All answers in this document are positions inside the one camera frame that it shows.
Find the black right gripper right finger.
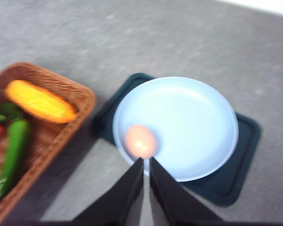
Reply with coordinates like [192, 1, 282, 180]
[150, 157, 223, 226]

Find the pink-brown egg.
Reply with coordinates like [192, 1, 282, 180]
[125, 124, 157, 158]

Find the blue plate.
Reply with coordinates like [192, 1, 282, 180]
[113, 76, 239, 182]

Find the brown wicker basket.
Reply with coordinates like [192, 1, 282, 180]
[0, 62, 95, 222]

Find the black square tray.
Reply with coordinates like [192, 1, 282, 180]
[94, 73, 261, 207]

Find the green toy cucumber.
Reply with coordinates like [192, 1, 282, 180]
[0, 120, 30, 207]

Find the yellow toy corn cob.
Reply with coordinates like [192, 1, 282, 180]
[5, 80, 77, 123]

